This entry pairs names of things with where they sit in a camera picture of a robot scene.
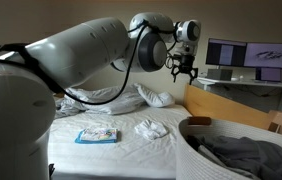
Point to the dark monitor with gray window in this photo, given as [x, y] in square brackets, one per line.
[226, 53]

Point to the laptop on stand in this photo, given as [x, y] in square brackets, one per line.
[269, 75]

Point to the crumpled gray duvet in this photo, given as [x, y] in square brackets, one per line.
[114, 100]

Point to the white woven basket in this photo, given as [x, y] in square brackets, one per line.
[194, 163]

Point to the white pillow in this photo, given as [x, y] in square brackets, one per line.
[156, 98]

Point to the monitor showing dark sketch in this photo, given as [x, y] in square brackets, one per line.
[269, 55]

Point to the gray cloth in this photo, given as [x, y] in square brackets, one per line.
[261, 156]

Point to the small white desk item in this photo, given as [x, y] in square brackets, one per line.
[237, 79]

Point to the blue white folded cloth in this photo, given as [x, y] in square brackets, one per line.
[97, 136]

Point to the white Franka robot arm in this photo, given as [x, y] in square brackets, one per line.
[81, 50]

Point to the wooden bed frame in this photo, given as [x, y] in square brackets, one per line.
[221, 106]

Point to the gray box on desk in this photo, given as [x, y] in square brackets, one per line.
[219, 74]

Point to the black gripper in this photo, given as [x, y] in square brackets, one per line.
[186, 62]

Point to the white desk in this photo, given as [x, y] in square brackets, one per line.
[247, 83]

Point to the white bed sheet mattress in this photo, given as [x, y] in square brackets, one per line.
[121, 156]

